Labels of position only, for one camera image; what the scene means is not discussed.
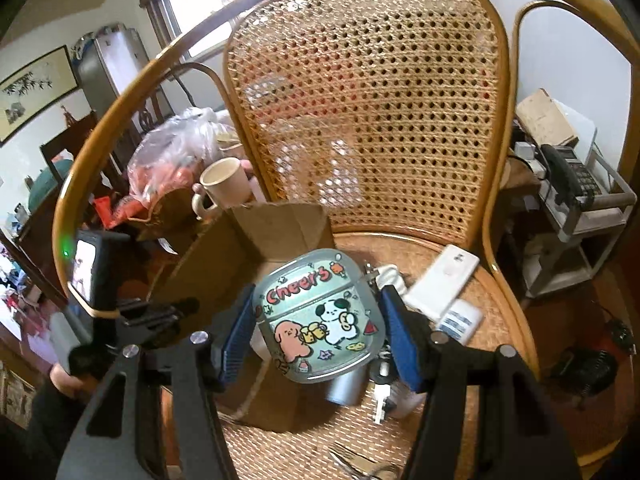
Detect green dome-shaped object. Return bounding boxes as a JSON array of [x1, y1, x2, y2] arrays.
[[27, 157, 73, 211]]

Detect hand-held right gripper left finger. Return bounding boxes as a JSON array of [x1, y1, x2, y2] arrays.
[[52, 284, 258, 480]]

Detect metal scissors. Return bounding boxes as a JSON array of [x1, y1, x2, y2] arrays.
[[327, 442, 401, 480]]

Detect cream ceramic mug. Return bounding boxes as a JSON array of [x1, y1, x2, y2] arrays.
[[191, 157, 252, 221]]

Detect white packet with blue print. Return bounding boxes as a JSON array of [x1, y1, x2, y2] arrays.
[[434, 300, 485, 346]]

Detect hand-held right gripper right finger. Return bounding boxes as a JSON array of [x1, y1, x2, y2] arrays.
[[380, 287, 583, 480]]

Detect white power bank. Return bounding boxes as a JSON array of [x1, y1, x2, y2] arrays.
[[404, 244, 481, 323]]

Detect silver metal tin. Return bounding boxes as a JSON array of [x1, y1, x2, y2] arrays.
[[324, 365, 371, 407]]

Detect person's left forearm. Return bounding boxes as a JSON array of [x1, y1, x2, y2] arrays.
[[22, 360, 101, 480]]

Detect clear plastic bag of oranges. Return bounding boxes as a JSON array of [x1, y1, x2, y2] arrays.
[[127, 106, 236, 211]]

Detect white utility cart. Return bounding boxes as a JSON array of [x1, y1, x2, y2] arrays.
[[520, 100, 638, 301]]

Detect worn brown cardboard box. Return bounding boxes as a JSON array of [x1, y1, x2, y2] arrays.
[[515, 89, 581, 147]]

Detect dark carved wooden chair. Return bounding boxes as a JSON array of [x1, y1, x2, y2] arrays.
[[40, 110, 126, 201]]

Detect framed ink painting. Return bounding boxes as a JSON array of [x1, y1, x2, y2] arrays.
[[0, 45, 81, 146]]

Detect black floor fan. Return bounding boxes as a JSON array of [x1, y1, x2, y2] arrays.
[[550, 347, 618, 408]]

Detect grey refrigerator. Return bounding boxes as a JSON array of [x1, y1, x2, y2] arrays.
[[75, 22, 156, 131]]

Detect red plastic bag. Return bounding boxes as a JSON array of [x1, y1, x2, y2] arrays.
[[92, 194, 151, 228]]

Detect black desk telephone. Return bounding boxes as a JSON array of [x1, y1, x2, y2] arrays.
[[540, 144, 601, 206]]

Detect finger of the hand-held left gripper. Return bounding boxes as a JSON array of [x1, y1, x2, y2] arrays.
[[117, 297, 201, 346]]

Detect bunch of keys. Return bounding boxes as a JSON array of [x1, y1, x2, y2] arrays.
[[367, 345, 401, 423]]

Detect cartoon print earbuds case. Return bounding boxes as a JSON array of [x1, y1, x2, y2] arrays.
[[251, 249, 383, 385]]

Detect rattan cane chair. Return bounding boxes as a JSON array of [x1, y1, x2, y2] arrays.
[[52, 0, 640, 480]]

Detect woven wicker basket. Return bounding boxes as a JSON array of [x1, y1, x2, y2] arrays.
[[135, 195, 201, 241]]

